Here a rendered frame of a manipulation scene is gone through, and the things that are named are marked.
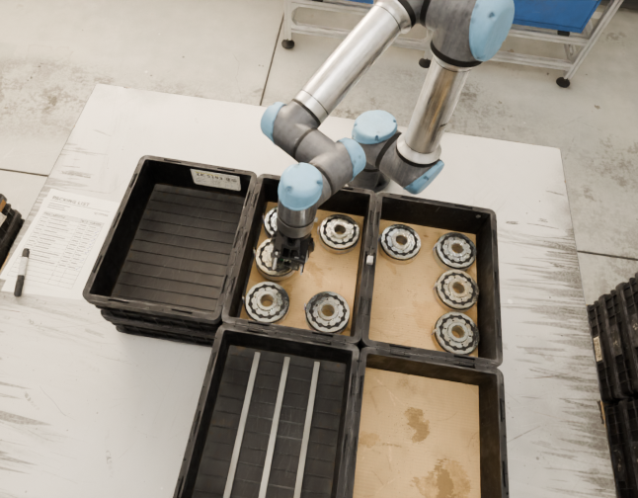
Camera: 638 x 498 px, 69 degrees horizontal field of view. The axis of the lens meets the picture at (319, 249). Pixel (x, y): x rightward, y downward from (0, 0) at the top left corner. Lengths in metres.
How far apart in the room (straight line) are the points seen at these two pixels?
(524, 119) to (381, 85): 0.83
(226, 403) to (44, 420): 0.45
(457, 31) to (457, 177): 0.67
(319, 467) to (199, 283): 0.50
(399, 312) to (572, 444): 0.52
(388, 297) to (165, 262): 0.55
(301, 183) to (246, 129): 0.81
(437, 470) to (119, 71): 2.57
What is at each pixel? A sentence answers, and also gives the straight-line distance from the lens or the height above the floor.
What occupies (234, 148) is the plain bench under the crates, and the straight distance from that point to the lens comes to 1.55.
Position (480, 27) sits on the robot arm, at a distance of 0.97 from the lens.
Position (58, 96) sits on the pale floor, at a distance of 2.95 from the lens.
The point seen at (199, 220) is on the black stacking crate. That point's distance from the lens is 1.25.
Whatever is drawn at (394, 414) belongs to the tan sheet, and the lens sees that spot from 1.08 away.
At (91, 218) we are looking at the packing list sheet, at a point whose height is 0.70.
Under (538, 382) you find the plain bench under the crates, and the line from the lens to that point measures 1.36.
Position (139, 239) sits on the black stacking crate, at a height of 0.83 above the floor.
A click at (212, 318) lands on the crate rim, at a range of 1.01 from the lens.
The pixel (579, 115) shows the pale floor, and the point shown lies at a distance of 3.14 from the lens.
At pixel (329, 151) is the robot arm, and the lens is 0.88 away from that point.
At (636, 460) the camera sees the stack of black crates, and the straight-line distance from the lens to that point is 1.96.
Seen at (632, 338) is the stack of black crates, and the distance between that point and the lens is 1.96.
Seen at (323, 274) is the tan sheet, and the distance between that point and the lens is 1.15.
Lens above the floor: 1.87
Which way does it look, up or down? 61 degrees down
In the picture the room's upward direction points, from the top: 7 degrees clockwise
